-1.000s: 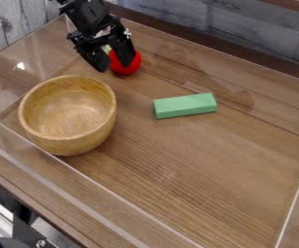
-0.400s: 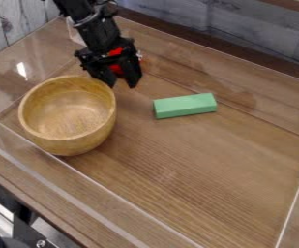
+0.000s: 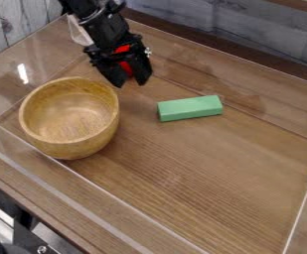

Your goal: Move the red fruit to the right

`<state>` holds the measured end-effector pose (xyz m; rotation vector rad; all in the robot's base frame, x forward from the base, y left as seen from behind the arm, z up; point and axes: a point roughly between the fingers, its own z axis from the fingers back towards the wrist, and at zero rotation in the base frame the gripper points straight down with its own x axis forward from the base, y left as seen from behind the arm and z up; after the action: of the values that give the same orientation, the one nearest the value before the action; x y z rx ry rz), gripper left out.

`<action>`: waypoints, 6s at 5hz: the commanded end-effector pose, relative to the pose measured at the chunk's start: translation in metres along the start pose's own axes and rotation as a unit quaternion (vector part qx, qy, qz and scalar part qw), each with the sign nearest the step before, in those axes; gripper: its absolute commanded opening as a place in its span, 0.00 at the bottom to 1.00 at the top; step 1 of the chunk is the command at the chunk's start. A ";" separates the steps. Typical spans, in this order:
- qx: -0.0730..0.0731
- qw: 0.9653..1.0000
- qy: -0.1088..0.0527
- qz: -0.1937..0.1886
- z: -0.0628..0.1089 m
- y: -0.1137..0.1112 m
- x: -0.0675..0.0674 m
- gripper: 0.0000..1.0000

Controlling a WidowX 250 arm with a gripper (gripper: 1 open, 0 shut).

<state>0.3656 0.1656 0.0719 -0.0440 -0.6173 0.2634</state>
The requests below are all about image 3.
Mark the wooden bowl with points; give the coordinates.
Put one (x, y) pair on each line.
(69, 117)

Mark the black metal table bracket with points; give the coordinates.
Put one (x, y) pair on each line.
(27, 239)

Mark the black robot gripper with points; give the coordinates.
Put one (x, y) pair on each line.
(115, 45)

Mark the green rectangular block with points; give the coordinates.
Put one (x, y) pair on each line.
(187, 108)

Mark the clear acrylic tray enclosure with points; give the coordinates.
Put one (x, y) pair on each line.
(210, 185)

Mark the red felt strawberry fruit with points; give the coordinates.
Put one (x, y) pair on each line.
(126, 66)

